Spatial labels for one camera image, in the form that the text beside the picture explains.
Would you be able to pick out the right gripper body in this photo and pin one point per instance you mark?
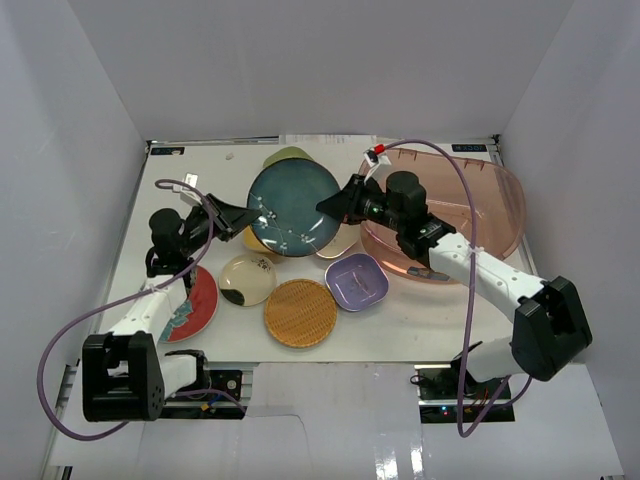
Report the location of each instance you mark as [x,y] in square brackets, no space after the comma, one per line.
[370,205]

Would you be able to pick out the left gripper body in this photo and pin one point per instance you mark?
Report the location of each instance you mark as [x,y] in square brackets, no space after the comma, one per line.
[210,216]

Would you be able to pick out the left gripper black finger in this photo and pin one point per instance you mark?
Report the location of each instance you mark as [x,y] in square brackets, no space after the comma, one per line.
[228,226]
[229,213]

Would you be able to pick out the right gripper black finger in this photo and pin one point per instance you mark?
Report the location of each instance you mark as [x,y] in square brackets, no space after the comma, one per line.
[352,190]
[340,207]

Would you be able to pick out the teal round ceramic plate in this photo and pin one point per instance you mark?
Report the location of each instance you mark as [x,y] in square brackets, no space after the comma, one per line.
[286,194]

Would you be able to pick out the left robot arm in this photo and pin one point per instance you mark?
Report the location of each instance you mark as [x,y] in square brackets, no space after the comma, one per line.
[124,378]

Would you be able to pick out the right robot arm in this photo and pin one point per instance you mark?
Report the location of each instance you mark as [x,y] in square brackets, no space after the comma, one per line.
[549,324]

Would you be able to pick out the pink translucent plastic bin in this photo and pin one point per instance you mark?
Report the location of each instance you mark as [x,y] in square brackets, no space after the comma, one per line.
[499,205]

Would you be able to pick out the yellow square panda dish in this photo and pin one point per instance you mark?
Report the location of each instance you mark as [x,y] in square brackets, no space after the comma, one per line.
[252,243]

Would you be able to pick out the cream square panda dish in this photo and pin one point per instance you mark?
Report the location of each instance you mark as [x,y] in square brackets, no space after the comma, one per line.
[346,237]

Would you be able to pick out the cream round floral plate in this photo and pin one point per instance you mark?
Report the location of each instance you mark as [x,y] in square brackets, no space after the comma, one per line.
[247,279]

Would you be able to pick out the green square panda dish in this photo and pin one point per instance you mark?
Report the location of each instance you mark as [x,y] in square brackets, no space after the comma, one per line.
[286,153]

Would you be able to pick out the purple square panda dish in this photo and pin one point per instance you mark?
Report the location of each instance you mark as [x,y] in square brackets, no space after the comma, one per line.
[356,282]

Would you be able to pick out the red floral round plate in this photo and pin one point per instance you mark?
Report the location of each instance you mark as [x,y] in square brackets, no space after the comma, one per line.
[196,312]

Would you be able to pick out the woven bamboo round tray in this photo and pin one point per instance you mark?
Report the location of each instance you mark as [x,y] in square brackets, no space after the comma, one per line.
[300,313]

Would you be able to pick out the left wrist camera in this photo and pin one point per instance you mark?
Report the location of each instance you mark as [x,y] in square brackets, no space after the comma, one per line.
[186,190]

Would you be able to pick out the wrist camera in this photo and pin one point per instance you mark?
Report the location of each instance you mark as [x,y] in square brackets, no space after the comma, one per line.
[376,157]
[186,190]

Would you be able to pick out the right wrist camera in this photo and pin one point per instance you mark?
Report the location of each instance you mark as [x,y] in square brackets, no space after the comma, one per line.
[376,157]

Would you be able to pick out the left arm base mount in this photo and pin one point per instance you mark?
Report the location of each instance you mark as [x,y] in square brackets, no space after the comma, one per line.
[225,397]

